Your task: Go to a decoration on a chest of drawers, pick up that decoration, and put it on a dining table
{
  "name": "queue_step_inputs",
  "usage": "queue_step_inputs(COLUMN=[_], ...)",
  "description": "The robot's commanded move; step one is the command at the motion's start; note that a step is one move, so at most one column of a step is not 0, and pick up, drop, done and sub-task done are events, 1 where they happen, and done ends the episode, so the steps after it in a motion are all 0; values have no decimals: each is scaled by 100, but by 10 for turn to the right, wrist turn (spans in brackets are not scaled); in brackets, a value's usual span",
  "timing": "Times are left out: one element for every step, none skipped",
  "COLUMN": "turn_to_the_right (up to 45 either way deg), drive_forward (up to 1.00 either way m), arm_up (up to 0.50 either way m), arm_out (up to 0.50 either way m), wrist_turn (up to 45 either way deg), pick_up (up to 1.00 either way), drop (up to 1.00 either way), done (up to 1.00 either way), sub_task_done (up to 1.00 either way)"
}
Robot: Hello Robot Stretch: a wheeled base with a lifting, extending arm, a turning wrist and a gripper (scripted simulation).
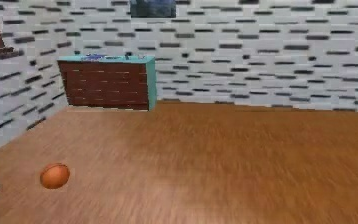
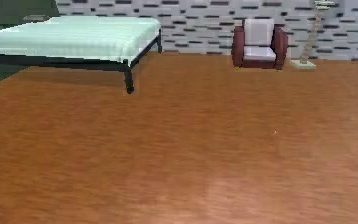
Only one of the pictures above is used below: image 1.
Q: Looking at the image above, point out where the blue decoration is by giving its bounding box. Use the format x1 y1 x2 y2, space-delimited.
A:
81 52 107 62

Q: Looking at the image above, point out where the teal and brown chest of drawers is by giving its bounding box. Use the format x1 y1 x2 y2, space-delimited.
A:
56 54 158 112

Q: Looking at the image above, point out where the orange ball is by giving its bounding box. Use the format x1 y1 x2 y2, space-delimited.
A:
39 162 71 190

